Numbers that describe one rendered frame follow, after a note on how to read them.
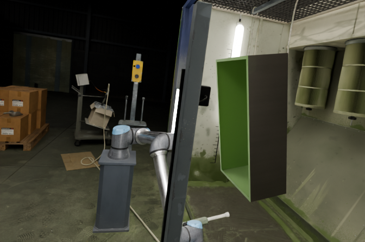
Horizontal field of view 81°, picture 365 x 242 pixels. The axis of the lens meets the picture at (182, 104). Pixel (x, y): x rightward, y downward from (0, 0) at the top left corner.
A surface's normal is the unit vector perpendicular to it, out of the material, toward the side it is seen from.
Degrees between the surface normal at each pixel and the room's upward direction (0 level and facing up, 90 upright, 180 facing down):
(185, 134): 90
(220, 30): 90
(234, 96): 90
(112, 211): 90
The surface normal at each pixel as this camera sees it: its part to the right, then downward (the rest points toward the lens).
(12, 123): 0.33, 0.16
